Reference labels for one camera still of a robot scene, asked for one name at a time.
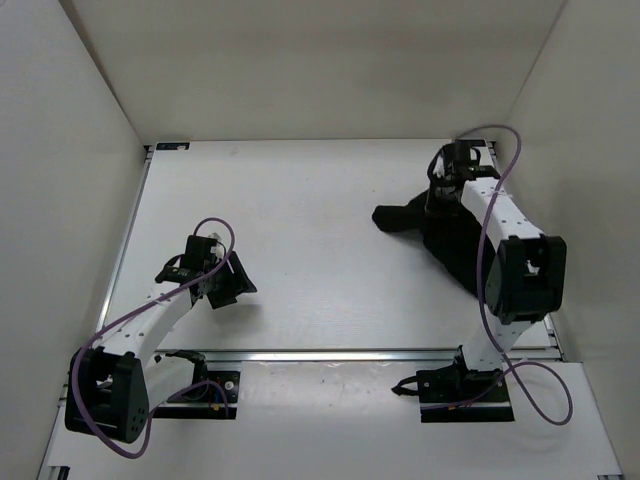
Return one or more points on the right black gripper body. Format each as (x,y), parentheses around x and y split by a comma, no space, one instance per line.
(436,199)

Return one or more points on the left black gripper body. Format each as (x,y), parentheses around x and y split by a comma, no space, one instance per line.
(220,279)

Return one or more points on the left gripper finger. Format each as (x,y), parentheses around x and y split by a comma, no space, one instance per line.
(220,299)
(241,279)

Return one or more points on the black pleated skirt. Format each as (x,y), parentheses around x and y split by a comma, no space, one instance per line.
(451,236)

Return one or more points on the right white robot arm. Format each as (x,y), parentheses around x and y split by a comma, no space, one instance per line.
(526,280)

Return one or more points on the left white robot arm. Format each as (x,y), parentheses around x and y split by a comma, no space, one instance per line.
(118,379)

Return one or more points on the left blue table label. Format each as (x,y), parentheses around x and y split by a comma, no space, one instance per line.
(172,146)

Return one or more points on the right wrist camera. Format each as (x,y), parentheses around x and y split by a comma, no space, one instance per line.
(459,153)

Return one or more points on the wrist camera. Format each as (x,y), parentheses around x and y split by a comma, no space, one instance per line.
(459,153)
(200,254)

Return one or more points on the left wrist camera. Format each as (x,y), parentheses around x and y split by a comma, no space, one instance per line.
(200,254)

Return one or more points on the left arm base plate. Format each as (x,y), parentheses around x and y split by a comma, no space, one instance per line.
(207,402)

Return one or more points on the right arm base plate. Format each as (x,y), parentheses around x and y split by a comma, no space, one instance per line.
(453,395)

